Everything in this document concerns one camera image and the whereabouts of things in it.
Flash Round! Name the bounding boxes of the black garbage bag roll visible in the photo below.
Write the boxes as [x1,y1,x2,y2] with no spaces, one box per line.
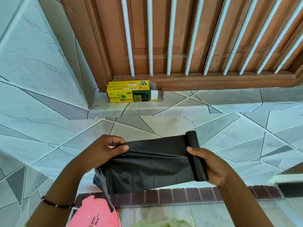
[93,131,209,212]

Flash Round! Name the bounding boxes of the person's right hand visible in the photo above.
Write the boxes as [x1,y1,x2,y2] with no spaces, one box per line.
[186,146,234,188]

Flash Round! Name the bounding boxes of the row of white window bars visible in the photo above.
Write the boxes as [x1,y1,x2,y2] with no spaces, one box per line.
[120,0,303,77]

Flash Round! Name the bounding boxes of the person's left hand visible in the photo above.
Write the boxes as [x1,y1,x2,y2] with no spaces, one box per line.
[78,135,130,174]

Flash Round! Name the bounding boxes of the black thread bracelet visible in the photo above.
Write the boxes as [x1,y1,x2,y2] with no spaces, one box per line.
[41,196,76,209]

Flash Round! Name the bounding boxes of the brown wooden window frame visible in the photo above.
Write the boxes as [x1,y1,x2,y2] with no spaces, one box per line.
[59,0,303,92]

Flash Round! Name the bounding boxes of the person's left forearm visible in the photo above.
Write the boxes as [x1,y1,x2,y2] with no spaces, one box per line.
[26,161,95,227]

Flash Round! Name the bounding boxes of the pink plastic bin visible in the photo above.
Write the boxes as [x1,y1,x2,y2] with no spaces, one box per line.
[68,195,122,227]

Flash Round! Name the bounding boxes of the person's right forearm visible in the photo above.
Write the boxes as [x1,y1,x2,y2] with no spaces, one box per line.
[217,177,275,227]

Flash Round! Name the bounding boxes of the yellow cardboard box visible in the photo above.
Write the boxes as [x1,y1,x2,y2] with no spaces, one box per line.
[106,80,164,103]

